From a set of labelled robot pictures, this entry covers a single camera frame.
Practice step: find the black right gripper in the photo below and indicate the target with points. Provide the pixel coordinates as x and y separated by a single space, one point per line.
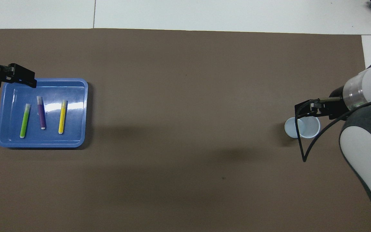
337 104

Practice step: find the purple pen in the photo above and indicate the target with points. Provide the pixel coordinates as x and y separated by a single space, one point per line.
41 114

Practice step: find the green pen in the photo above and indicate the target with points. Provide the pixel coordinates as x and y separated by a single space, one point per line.
25 121

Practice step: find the yellow pen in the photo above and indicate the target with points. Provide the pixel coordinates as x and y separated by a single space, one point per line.
62 117

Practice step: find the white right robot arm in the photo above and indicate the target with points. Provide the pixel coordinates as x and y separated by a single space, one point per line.
369 135

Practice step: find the blue plastic tray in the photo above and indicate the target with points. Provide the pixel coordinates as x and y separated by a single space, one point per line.
76 109

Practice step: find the translucent mesh pen cup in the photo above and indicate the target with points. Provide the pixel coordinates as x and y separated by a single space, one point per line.
309 127

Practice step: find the brown table mat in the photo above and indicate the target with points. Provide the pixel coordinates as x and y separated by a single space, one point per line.
185 96

